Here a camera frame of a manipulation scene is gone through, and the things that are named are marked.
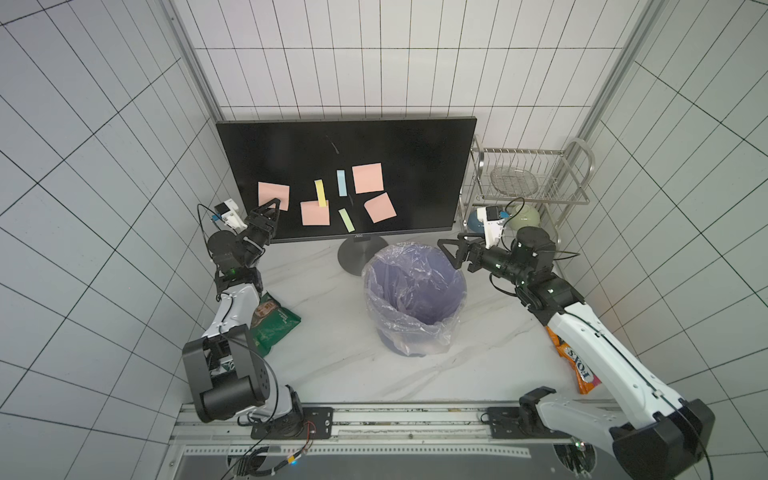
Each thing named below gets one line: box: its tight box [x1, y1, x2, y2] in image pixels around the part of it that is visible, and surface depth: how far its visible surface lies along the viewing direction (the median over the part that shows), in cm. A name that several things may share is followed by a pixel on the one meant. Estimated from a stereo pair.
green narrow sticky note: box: [338, 208, 356, 233], surface depth 85 cm
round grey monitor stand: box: [337, 235, 389, 276], surface depth 110 cm
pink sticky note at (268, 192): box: [258, 181, 290, 211], surface depth 76 cm
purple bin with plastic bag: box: [362, 242, 467, 357], surface depth 77 cm
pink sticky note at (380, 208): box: [364, 192, 397, 224], surface depth 84 cm
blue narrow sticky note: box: [336, 170, 348, 197], surface depth 76 cm
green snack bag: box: [250, 291, 302, 358], surface depth 87 cm
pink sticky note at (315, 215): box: [300, 200, 330, 226], surface depth 82 cm
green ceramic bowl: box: [507, 204, 540, 231], surface depth 108 cm
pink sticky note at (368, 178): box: [352, 162, 384, 194], surface depth 77 cm
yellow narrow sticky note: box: [314, 179, 327, 207], surface depth 77 cm
